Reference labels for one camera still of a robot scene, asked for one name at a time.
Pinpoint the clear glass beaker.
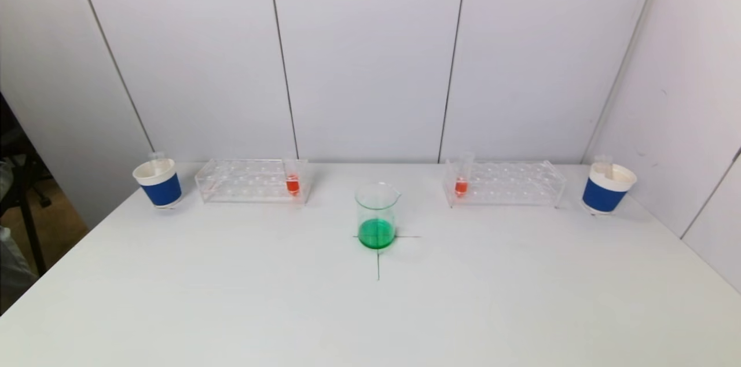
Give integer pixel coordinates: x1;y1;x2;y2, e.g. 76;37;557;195
355;182;402;251

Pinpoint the blue and white paper cup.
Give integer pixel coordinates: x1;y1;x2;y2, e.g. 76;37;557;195
132;157;183;208
582;162;639;215

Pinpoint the grey fabric bundle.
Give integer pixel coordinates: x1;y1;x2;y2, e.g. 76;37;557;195
0;225;35;304

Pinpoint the test tube with red pigment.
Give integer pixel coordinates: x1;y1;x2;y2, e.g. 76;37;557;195
283;152;303;197
454;152;476;198

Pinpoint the black tripod stand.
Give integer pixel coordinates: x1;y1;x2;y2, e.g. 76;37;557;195
0;95;67;289

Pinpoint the clear acrylic test tube rack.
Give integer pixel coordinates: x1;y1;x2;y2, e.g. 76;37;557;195
194;159;310;204
443;160;568;208

